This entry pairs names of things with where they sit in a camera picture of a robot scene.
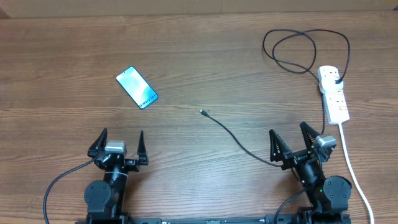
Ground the white power strip cord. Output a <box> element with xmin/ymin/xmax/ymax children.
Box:
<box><xmin>338</xmin><ymin>123</ymin><xmax>375</xmax><ymax>224</ymax></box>

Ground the Galaxy smartphone with blue screen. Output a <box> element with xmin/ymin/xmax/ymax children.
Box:
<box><xmin>116</xmin><ymin>67</ymin><xmax>159</xmax><ymax>110</ymax></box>

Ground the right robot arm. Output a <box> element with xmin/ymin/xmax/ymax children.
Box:
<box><xmin>265</xmin><ymin>122</ymin><xmax>352</xmax><ymax>224</ymax></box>

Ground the white power strip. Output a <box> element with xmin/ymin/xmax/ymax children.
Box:
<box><xmin>317</xmin><ymin>65</ymin><xmax>349</xmax><ymax>124</ymax></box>

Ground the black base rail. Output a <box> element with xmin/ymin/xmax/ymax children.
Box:
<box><xmin>75</xmin><ymin>214</ymin><xmax>351</xmax><ymax>224</ymax></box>

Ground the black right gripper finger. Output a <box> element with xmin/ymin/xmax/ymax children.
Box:
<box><xmin>300</xmin><ymin>121</ymin><xmax>320</xmax><ymax>149</ymax></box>
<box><xmin>269</xmin><ymin>129</ymin><xmax>292</xmax><ymax>162</ymax></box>

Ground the white charger plug adapter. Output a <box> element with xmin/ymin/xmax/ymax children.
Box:
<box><xmin>319</xmin><ymin>76</ymin><xmax>344</xmax><ymax>94</ymax></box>

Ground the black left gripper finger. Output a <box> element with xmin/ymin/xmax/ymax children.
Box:
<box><xmin>137</xmin><ymin>131</ymin><xmax>149</xmax><ymax>166</ymax></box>
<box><xmin>87</xmin><ymin>128</ymin><xmax>108</xmax><ymax>157</ymax></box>

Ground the black USB charging cable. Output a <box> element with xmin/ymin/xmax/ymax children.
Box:
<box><xmin>199</xmin><ymin>29</ymin><xmax>351</xmax><ymax>168</ymax></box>

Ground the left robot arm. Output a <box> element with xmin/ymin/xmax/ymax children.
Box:
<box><xmin>84</xmin><ymin>129</ymin><xmax>149</xmax><ymax>223</ymax></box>

